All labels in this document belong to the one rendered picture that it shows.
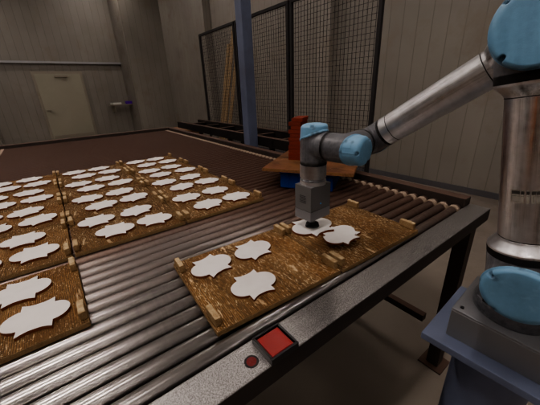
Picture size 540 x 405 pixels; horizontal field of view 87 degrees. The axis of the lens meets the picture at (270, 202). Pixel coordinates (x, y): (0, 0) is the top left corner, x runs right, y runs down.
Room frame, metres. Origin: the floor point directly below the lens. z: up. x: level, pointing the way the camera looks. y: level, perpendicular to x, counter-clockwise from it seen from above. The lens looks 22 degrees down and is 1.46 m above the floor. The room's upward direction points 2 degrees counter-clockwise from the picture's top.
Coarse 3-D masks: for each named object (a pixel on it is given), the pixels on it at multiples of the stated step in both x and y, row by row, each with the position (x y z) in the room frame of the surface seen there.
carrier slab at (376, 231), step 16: (336, 208) 1.20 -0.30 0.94; (352, 208) 1.19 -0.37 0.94; (288, 224) 1.05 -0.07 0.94; (336, 224) 1.03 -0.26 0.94; (352, 224) 1.03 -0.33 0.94; (368, 224) 1.02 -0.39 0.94; (384, 224) 1.02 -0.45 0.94; (304, 240) 0.92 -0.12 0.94; (320, 240) 0.91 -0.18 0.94; (368, 240) 0.90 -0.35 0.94; (384, 240) 0.89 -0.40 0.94; (400, 240) 0.90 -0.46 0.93; (352, 256) 0.80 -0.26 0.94; (368, 256) 0.80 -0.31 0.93
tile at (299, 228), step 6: (294, 222) 0.82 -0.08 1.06; (300, 222) 0.82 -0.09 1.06; (318, 222) 0.81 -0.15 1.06; (324, 222) 0.81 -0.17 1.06; (330, 222) 0.81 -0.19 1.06; (294, 228) 0.77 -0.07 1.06; (300, 228) 0.77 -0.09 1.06; (306, 228) 0.77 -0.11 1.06; (312, 228) 0.77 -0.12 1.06; (318, 228) 0.77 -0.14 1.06; (324, 228) 0.77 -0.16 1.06; (330, 228) 0.76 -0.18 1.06; (300, 234) 0.74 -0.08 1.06; (306, 234) 0.74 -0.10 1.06; (312, 234) 0.74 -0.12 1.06; (318, 234) 0.73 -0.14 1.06
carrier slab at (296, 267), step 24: (240, 240) 0.93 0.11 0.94; (264, 240) 0.93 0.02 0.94; (288, 240) 0.92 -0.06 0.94; (192, 264) 0.79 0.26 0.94; (240, 264) 0.78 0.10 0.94; (264, 264) 0.77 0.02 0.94; (288, 264) 0.77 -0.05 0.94; (312, 264) 0.76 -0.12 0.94; (192, 288) 0.67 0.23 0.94; (216, 288) 0.66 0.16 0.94; (288, 288) 0.65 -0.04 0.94; (240, 312) 0.57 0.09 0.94; (264, 312) 0.58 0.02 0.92
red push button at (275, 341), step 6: (276, 330) 0.51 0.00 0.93; (264, 336) 0.50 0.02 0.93; (270, 336) 0.50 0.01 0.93; (276, 336) 0.49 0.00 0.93; (282, 336) 0.49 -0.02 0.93; (264, 342) 0.48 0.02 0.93; (270, 342) 0.48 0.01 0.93; (276, 342) 0.48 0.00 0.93; (282, 342) 0.48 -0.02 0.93; (288, 342) 0.48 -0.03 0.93; (264, 348) 0.46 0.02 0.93; (270, 348) 0.46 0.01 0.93; (276, 348) 0.46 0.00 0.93; (282, 348) 0.46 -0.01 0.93; (270, 354) 0.45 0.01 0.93; (276, 354) 0.45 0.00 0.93
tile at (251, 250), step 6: (240, 246) 0.88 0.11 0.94; (246, 246) 0.88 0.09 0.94; (252, 246) 0.88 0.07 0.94; (258, 246) 0.87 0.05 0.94; (264, 246) 0.87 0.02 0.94; (270, 246) 0.87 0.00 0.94; (240, 252) 0.84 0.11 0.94; (246, 252) 0.84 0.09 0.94; (252, 252) 0.83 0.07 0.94; (258, 252) 0.83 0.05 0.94; (264, 252) 0.83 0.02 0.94; (270, 252) 0.83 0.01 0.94; (240, 258) 0.80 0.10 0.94; (246, 258) 0.80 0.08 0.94; (252, 258) 0.80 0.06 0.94; (258, 258) 0.81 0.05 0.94
